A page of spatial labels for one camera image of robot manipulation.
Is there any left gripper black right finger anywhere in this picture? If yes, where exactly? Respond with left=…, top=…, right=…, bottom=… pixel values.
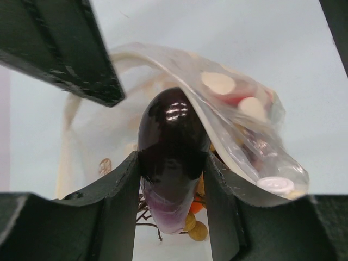
left=204, top=154, right=347, bottom=260

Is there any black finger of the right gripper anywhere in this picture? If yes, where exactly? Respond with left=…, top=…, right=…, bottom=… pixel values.
left=1, top=0, right=125, bottom=107
left=319, top=0, right=348, bottom=74

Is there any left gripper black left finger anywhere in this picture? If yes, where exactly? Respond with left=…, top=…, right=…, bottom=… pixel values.
left=1, top=152, right=139, bottom=260

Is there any orange tangerine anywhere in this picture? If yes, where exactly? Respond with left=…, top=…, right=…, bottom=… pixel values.
left=190, top=201, right=204, bottom=214

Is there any purple eggplant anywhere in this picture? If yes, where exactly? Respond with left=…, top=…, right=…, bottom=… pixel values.
left=138, top=87, right=210, bottom=234

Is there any polka dot zip bag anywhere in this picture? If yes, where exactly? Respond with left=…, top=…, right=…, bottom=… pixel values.
left=56, top=43, right=309, bottom=200

